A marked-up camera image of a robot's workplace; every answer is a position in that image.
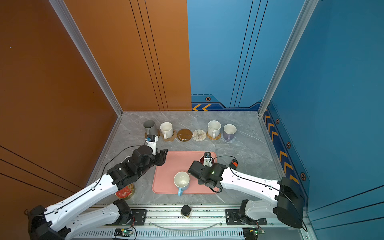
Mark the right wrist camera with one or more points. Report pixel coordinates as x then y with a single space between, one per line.
207 159

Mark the white mug blue handle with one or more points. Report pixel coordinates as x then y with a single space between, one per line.
182 182

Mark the brown coaster with scratches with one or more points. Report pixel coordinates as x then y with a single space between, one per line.
184 135

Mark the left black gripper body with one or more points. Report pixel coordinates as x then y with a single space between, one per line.
159 159

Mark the right circuit board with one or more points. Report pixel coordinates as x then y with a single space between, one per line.
252 233

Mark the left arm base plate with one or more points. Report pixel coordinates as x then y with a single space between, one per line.
139 216

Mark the grey-blue knitted round coaster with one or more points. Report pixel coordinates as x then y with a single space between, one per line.
228 141

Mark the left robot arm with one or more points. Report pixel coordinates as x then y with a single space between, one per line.
66 219

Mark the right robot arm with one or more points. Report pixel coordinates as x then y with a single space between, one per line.
281 199

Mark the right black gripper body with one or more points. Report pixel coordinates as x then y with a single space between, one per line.
201 182

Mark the grey mug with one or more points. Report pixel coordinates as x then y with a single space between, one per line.
150 127

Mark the circuit board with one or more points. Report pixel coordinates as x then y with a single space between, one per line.
252 233
124 233

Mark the cork paw-shaped coaster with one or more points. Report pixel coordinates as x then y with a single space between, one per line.
172 138

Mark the white embroidered round coaster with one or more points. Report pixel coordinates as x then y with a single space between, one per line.
199 135

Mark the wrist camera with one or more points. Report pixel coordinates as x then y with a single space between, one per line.
151 141
207 159

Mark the plain brown round coaster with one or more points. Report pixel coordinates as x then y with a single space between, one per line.
158 134

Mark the aluminium front rail frame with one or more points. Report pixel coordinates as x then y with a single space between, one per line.
207 222

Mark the woven rattan round coaster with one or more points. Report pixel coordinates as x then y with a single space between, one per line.
214 139

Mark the red round tin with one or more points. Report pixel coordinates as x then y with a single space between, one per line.
127 192

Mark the left circuit board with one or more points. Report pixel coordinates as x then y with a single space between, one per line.
124 233

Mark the purple mug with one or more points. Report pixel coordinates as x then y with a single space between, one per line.
229 131

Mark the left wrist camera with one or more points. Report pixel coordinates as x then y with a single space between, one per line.
151 141

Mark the pink plastic tray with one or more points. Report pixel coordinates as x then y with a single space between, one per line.
178 161

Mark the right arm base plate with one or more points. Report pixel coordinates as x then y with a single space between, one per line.
233 217

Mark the red mug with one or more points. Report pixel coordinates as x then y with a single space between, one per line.
211 161

